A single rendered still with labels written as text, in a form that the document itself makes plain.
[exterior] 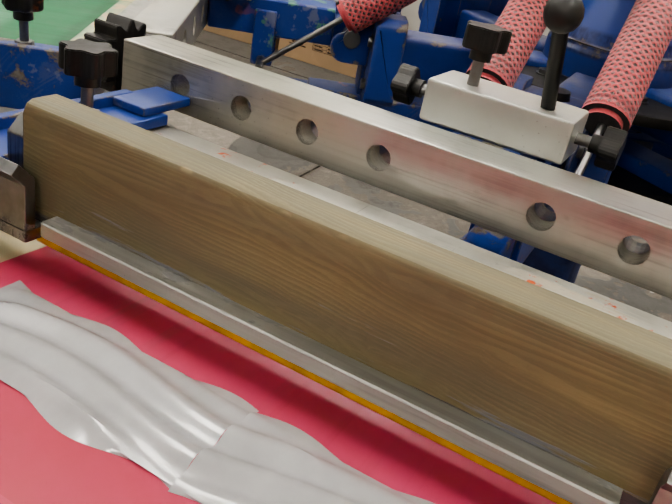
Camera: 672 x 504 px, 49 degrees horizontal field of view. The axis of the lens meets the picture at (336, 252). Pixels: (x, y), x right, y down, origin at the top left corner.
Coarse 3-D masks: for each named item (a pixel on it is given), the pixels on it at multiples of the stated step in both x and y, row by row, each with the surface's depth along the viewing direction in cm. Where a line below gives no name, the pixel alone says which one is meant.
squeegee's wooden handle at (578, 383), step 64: (64, 128) 42; (128, 128) 42; (64, 192) 44; (128, 192) 41; (192, 192) 39; (256, 192) 37; (192, 256) 40; (256, 256) 38; (320, 256) 36; (384, 256) 34; (448, 256) 35; (320, 320) 37; (384, 320) 36; (448, 320) 34; (512, 320) 32; (576, 320) 31; (448, 384) 35; (512, 384) 33; (576, 384) 32; (640, 384) 30; (576, 448) 33; (640, 448) 31
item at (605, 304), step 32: (160, 128) 63; (224, 160) 59; (256, 160) 61; (320, 192) 57; (384, 224) 54; (416, 224) 55; (480, 256) 52; (544, 288) 49; (576, 288) 50; (640, 320) 48
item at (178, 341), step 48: (48, 288) 45; (96, 288) 46; (144, 336) 42; (192, 336) 43; (0, 384) 37; (240, 384) 40; (288, 384) 41; (0, 432) 34; (48, 432) 34; (0, 480) 31; (48, 480) 32; (96, 480) 32; (144, 480) 33
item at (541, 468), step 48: (48, 240) 44; (96, 240) 43; (144, 288) 41; (192, 288) 40; (240, 336) 39; (288, 336) 38; (336, 384) 37; (384, 384) 36; (432, 432) 35; (480, 432) 34; (528, 480) 33; (576, 480) 32
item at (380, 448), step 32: (320, 384) 41; (288, 416) 38; (320, 416) 39; (352, 416) 39; (352, 448) 37; (384, 448) 38; (416, 448) 38; (384, 480) 36; (416, 480) 36; (448, 480) 36; (480, 480) 37
